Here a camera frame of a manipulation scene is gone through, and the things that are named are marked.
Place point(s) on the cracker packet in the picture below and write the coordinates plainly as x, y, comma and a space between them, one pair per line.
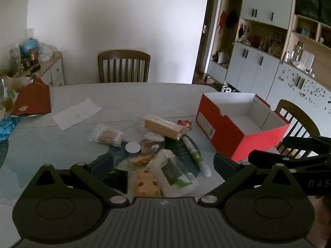
163, 128

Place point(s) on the brown door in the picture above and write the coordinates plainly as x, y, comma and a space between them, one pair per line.
209, 31

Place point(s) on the small round tin can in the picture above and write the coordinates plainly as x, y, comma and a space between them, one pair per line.
133, 147

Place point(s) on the wooden slat-back chair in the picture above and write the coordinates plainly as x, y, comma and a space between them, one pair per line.
124, 54
292, 108

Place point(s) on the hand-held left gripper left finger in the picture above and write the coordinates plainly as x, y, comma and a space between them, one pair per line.
103, 164

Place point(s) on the black hat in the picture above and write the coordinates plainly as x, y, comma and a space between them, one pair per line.
231, 18

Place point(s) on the white and wood wall cabinet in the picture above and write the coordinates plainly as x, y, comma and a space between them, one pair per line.
258, 62

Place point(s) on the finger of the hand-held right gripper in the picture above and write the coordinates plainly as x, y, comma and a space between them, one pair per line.
300, 144
266, 157

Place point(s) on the black packet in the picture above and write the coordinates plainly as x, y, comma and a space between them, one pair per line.
117, 182

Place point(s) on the white paper sheet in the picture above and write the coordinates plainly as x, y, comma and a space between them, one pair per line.
76, 113

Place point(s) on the clear plastic bag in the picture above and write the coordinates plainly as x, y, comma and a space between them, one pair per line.
47, 51

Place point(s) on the row of shoes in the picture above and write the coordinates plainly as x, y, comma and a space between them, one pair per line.
227, 90

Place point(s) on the blue globe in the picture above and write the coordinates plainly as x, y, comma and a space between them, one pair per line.
29, 47

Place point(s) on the small yellow packet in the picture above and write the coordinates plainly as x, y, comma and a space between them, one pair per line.
141, 160

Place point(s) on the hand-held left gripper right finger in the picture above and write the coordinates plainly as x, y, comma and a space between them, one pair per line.
225, 168

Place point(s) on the red hanging ornament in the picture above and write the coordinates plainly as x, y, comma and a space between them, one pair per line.
222, 20

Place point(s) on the cotton swab bag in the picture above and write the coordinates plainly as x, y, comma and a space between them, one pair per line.
106, 135

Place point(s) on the white wooden sideboard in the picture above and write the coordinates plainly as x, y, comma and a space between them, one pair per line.
55, 69

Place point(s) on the red paper bag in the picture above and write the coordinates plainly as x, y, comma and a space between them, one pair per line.
33, 95

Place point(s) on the red shoe box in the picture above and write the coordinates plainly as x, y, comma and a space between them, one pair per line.
219, 129

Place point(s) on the small brown object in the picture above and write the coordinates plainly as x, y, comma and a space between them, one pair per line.
148, 147

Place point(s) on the green white tube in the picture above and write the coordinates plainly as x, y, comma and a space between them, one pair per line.
194, 153

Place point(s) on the blue cloth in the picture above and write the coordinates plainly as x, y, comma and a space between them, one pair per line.
6, 130

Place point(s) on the white shell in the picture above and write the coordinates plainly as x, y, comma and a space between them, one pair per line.
152, 136

